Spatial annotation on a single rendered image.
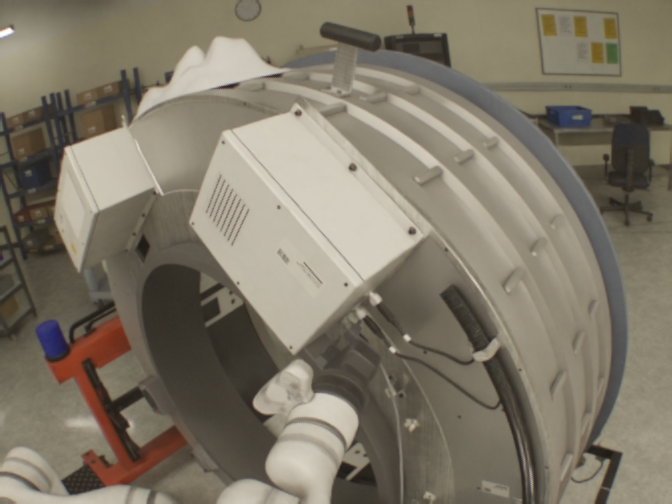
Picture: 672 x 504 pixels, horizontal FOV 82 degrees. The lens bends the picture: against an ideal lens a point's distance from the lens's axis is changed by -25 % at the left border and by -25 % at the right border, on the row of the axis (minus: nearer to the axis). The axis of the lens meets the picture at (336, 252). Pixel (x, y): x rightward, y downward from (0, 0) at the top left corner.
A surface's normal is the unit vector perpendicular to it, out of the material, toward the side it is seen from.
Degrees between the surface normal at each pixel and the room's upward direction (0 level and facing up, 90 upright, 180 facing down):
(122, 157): 55
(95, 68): 90
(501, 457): 90
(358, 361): 47
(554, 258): 74
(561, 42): 90
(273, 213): 90
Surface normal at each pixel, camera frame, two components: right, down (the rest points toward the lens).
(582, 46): 0.00, 0.40
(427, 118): -0.42, -0.02
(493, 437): -0.63, 0.39
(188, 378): 0.71, -0.06
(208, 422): 0.54, -0.40
